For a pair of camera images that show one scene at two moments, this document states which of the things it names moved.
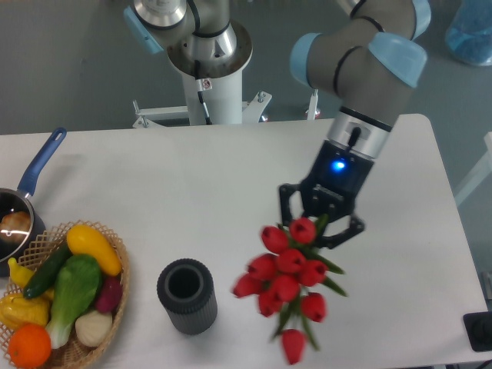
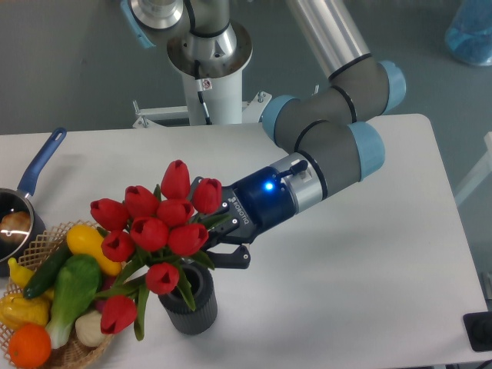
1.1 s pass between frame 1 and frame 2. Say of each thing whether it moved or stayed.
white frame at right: stayed
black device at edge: stayed
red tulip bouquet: moved
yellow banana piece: stayed
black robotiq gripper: moved
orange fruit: stayed
